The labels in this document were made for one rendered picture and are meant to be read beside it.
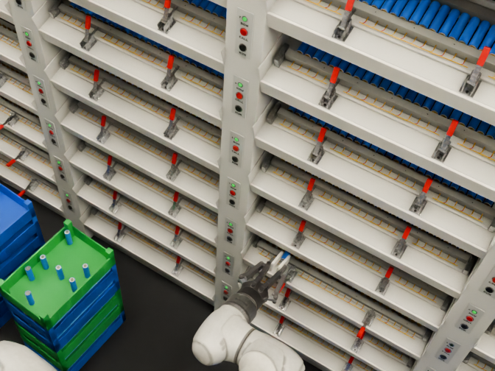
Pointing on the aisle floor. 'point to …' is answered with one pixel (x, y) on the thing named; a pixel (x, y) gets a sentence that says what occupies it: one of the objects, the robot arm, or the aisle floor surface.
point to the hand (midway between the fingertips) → (279, 263)
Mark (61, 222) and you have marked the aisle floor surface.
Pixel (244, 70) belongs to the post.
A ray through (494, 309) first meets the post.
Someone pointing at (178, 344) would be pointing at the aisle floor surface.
